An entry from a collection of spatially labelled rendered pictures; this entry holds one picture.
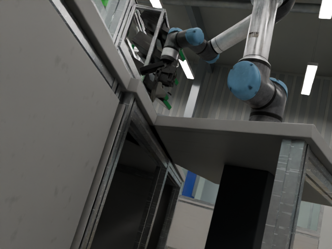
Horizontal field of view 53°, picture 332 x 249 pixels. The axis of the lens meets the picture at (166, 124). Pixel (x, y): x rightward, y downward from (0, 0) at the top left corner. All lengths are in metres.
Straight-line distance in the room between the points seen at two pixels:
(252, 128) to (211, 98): 9.92
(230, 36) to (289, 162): 0.90
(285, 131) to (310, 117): 9.62
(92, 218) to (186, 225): 4.61
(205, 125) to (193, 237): 4.46
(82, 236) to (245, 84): 0.71
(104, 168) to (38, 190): 0.22
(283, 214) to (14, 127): 0.51
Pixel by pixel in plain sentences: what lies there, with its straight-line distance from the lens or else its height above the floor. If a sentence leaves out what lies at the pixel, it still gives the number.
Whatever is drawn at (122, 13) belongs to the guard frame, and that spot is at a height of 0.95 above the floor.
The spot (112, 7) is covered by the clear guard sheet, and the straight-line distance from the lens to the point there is 0.66.
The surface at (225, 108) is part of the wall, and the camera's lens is 10.47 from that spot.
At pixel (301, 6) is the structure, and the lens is 7.18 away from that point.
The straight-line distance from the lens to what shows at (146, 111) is 0.81.
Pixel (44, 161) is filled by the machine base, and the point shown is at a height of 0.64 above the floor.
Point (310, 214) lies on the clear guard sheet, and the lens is 5.20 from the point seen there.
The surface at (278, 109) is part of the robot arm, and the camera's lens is 1.24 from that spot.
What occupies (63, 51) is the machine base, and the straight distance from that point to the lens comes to 0.45.
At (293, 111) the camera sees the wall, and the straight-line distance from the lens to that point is 10.37.
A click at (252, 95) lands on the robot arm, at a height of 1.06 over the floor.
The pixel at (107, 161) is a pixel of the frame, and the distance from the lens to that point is 0.67.
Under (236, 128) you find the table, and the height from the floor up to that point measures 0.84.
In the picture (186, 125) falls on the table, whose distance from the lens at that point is 0.84.
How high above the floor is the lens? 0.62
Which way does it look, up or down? 14 degrees up
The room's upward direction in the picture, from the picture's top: 16 degrees clockwise
